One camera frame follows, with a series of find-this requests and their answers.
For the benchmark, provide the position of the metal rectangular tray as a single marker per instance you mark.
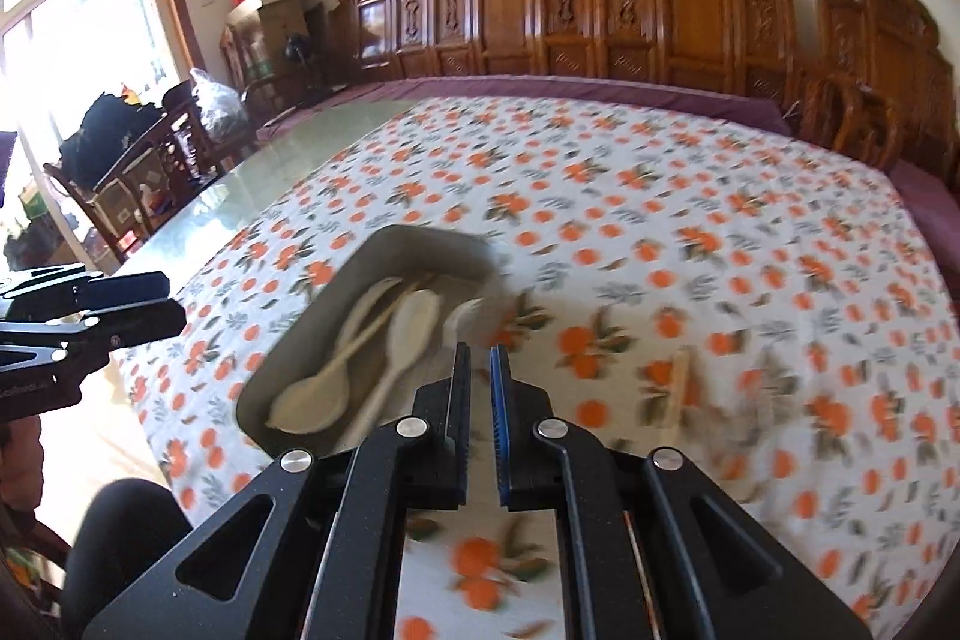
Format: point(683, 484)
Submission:
point(409, 254)

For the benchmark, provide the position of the carved wooden armchair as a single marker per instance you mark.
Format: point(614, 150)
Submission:
point(892, 48)

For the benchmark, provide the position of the wooden chair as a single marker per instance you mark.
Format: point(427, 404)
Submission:
point(142, 175)
point(236, 55)

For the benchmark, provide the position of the orange print tablecloth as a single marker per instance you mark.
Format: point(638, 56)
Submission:
point(637, 197)

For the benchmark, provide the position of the dark cloth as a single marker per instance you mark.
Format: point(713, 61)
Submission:
point(127, 542)

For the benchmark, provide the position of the white flat box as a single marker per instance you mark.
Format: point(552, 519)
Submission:
point(277, 1)

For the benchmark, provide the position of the black desk lamp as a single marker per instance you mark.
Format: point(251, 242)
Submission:
point(298, 46)

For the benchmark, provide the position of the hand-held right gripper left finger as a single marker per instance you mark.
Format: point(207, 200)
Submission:
point(461, 400)

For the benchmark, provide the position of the clear plastic bag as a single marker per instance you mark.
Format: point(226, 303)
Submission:
point(217, 108)

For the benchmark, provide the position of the purple armchair cushion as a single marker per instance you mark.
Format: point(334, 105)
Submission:
point(930, 183)

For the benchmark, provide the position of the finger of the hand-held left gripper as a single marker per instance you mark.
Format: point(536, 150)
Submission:
point(142, 323)
point(124, 291)

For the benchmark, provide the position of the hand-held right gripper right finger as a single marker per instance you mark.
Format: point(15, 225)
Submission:
point(499, 400)

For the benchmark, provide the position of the cream soup spoon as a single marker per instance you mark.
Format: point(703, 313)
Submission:
point(416, 329)
point(311, 400)

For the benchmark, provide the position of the carved wooden sofa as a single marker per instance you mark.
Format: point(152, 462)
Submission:
point(510, 10)

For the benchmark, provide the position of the black clothing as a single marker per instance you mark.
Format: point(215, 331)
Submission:
point(105, 134)

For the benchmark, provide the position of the person's left forearm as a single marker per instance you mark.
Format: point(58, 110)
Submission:
point(19, 452)

